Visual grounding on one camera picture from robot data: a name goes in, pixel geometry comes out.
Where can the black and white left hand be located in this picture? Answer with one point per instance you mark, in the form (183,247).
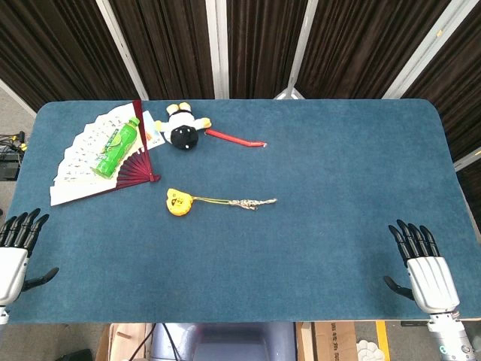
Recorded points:
(11,263)

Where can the black and white right hand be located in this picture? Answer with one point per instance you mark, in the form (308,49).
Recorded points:
(432,282)

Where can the yellow tape measure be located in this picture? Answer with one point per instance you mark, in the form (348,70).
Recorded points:
(178,203)

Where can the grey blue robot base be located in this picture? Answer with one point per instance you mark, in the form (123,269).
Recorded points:
(225,342)

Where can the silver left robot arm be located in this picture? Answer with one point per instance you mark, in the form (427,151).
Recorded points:
(3,316)

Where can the silver purple right robot arm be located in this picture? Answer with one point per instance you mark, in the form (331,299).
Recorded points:
(449,334)

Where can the white flower shaped object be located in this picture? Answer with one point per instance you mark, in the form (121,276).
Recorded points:
(367,350)

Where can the printed brown cardboard box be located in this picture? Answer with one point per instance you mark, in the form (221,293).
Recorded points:
(330,340)

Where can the red ribbed paper folding fan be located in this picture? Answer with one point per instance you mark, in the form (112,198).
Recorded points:
(79,158)

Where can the green plastic drink bottle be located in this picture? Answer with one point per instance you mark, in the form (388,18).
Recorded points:
(114,148)

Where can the blue felt table mat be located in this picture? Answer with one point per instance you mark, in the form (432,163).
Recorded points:
(263,263)

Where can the white printed card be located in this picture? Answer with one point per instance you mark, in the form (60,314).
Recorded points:
(152,131)

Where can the black and white plush toy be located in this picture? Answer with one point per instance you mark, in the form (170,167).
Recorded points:
(184,129)

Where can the red flat strip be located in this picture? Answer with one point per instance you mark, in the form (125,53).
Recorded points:
(233,138)

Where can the dark brown pleated curtain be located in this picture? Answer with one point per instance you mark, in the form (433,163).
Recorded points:
(180,45)

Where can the white frame post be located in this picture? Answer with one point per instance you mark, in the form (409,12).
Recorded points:
(467,158)
(298,56)
(428,49)
(218,49)
(120,49)

